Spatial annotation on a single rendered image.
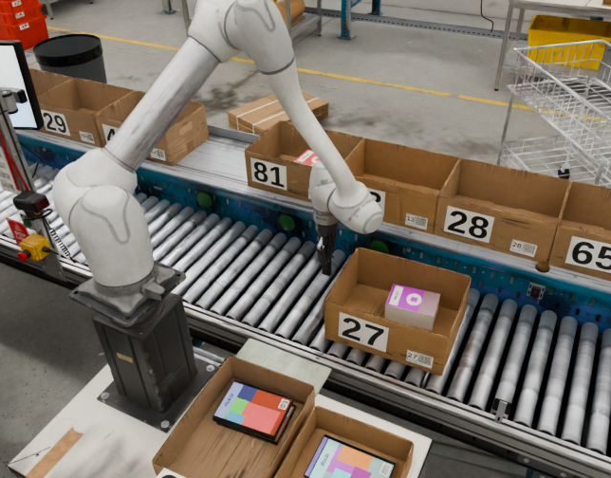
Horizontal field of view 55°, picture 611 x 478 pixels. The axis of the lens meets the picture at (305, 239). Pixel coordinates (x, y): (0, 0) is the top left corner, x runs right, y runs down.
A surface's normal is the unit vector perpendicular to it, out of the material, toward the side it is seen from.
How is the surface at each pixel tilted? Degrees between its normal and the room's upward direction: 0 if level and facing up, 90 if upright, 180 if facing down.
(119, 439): 0
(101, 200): 6
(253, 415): 0
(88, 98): 90
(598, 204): 90
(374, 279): 90
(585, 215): 90
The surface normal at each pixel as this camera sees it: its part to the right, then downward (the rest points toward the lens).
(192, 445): -0.04, -0.79
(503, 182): -0.45, 0.55
